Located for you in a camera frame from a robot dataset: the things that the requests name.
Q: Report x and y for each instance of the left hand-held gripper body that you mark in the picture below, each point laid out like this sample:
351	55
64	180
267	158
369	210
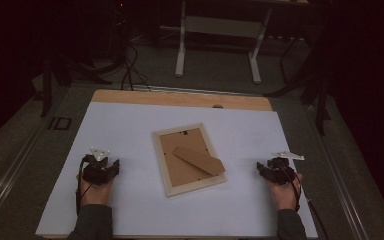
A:
98	171

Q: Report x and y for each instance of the white table mat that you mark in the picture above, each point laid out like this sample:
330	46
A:
130	133

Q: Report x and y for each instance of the wooden picture frame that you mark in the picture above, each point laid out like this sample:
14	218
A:
183	173

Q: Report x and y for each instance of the black tripod stand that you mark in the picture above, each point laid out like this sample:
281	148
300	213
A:
63	73

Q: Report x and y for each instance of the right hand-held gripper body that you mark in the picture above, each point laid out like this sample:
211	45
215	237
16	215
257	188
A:
281	171

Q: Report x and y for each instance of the metal floor rail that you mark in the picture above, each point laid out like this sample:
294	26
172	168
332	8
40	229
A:
10	176
338	173

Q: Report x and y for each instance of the white metal desk frame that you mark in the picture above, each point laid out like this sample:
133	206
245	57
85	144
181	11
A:
220	26

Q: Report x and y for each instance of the person's left hand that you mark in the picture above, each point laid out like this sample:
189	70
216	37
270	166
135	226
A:
95	195

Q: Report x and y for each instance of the black metal stand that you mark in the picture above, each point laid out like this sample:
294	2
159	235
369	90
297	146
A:
320	100

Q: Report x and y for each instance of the person's right hand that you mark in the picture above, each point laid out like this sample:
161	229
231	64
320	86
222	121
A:
285	196

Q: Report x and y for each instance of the dark computer tower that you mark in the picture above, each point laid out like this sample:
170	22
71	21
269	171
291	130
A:
118	30

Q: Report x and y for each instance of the floor socket box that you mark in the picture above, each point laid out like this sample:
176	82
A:
60	123

